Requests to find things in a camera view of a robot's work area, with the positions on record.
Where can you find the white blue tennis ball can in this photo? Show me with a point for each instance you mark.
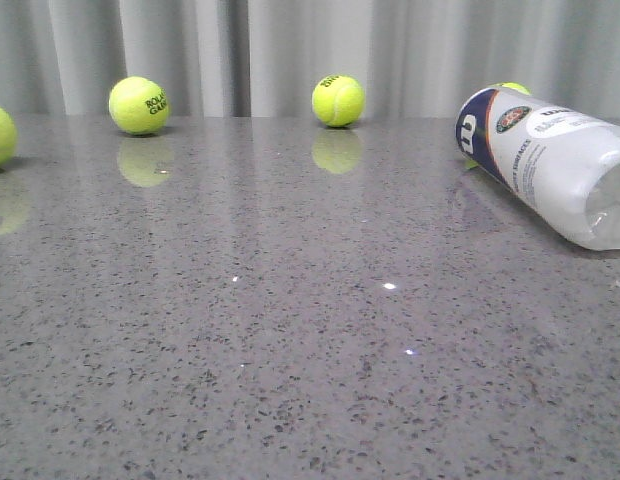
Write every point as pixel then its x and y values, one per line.
pixel 563 164

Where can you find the centre yellow tennis ball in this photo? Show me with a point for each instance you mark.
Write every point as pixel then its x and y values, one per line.
pixel 338 100

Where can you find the Roland Garros yellow tennis ball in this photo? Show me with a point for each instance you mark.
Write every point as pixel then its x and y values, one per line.
pixel 138 106

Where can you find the right yellow tennis ball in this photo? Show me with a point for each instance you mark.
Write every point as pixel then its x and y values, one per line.
pixel 514 86

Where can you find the far-left yellow tennis ball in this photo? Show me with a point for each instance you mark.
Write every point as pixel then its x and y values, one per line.
pixel 8 136

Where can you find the grey pleated curtain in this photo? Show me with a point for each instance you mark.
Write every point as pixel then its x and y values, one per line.
pixel 263 58

